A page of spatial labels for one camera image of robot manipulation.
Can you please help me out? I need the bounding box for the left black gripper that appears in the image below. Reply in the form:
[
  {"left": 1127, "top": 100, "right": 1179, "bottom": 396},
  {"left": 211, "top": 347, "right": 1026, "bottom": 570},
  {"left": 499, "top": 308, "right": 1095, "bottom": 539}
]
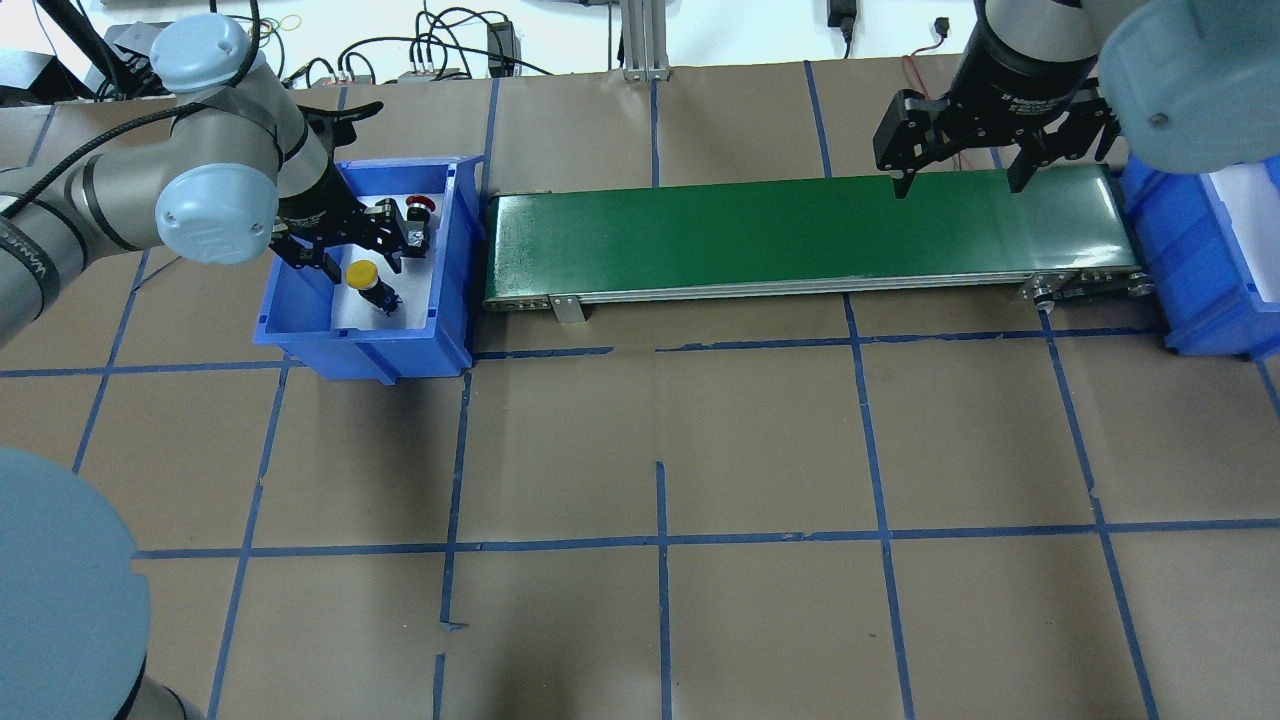
[{"left": 268, "top": 165, "right": 430, "bottom": 286}]

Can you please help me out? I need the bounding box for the yellow push button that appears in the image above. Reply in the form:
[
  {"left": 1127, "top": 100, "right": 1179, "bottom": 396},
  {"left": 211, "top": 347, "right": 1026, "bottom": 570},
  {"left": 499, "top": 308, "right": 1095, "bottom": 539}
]
[{"left": 346, "top": 259, "right": 402, "bottom": 316}]

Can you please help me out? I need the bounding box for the aluminium frame post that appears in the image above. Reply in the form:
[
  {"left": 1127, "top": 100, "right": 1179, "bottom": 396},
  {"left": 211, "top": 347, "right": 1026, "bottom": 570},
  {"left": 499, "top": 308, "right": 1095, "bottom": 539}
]
[{"left": 620, "top": 0, "right": 672, "bottom": 82}]

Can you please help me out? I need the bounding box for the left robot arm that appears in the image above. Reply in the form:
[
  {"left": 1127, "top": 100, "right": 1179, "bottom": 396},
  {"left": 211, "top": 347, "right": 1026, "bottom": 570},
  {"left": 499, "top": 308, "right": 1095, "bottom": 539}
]
[{"left": 3, "top": 12, "right": 408, "bottom": 719}]

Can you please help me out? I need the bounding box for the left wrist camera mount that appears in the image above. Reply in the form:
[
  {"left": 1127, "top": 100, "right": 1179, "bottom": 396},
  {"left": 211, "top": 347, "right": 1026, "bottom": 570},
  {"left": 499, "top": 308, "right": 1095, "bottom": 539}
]
[{"left": 298, "top": 101, "right": 385, "bottom": 152}]

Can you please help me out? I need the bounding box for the blue bin right side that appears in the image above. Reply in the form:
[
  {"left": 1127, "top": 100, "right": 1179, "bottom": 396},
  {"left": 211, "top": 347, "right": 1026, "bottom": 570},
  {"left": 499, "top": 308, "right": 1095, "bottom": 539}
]
[{"left": 1121, "top": 155, "right": 1279, "bottom": 359}]

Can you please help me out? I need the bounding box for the red mushroom push button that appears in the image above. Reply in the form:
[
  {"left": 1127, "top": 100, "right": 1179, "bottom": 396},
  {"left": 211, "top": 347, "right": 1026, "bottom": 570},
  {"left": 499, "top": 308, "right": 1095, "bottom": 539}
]
[{"left": 404, "top": 195, "right": 436, "bottom": 227}]

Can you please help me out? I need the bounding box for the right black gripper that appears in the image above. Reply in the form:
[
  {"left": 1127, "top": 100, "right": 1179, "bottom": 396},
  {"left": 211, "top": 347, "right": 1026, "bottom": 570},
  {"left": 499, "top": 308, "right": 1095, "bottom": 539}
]
[{"left": 873, "top": 26, "right": 1121, "bottom": 199}]

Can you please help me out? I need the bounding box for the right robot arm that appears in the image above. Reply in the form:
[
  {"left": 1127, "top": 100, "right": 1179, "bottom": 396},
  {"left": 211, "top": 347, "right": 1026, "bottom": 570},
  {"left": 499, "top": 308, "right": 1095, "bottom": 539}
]
[{"left": 872, "top": 1, "right": 1279, "bottom": 199}]

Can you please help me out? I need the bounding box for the green conveyor belt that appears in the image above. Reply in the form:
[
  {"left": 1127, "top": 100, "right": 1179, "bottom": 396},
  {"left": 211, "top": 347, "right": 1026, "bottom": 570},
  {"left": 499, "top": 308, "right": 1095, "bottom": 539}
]
[{"left": 484, "top": 165, "right": 1155, "bottom": 322}]

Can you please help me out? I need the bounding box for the blue bin with foam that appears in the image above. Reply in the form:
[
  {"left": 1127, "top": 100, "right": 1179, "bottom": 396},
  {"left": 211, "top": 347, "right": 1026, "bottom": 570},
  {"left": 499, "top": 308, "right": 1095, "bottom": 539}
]
[{"left": 253, "top": 155, "right": 483, "bottom": 386}]

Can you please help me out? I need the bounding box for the white foam pad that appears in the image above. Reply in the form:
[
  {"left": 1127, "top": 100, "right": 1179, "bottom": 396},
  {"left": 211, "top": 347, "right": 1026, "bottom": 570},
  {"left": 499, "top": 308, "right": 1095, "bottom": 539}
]
[{"left": 332, "top": 193, "right": 444, "bottom": 331}]

